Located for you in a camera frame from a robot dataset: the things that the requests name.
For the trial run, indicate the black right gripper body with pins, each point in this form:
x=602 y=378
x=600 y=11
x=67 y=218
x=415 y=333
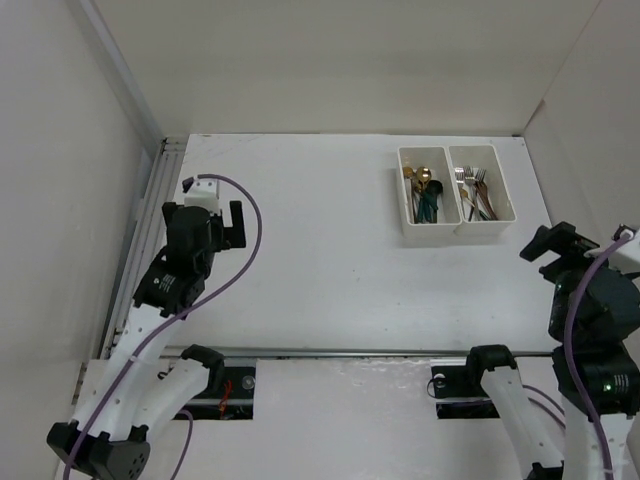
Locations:
x=565 y=269

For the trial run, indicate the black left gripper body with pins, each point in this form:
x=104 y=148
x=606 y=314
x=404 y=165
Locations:
x=223 y=238

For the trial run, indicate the thin copper bent fork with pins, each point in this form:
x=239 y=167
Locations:
x=480 y=200

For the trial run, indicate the brown wooden fork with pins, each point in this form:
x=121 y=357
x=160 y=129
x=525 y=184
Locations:
x=482 y=191

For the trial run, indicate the silver fork green handle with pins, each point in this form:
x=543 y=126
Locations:
x=473 y=177

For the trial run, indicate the black round spoon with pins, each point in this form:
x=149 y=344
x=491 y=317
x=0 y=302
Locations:
x=434 y=189

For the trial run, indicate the gold spoon green handle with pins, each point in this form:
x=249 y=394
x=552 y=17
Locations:
x=413 y=194
x=425 y=205
x=423 y=177

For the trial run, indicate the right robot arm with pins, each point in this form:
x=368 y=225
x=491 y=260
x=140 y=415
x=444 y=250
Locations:
x=599 y=391

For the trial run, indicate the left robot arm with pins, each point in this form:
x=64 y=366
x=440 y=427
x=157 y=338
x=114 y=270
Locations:
x=110 y=435

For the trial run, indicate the white right container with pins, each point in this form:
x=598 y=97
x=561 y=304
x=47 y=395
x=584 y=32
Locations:
x=484 y=156

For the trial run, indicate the white container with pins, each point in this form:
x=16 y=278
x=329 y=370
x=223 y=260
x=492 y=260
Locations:
x=428 y=234
x=484 y=156

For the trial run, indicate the white left container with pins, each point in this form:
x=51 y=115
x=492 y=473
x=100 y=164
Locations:
x=428 y=234

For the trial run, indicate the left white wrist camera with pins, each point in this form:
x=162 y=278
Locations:
x=202 y=192

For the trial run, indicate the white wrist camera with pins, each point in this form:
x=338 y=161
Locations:
x=202 y=192
x=627 y=257

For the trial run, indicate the aluminium frame rail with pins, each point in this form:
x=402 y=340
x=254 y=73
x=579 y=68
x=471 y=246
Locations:
x=142 y=247

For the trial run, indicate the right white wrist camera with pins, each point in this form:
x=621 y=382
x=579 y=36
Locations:
x=627 y=257

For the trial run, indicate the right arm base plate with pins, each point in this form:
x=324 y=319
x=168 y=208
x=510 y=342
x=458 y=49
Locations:
x=457 y=396

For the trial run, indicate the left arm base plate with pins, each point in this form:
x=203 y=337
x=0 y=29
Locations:
x=230 y=400

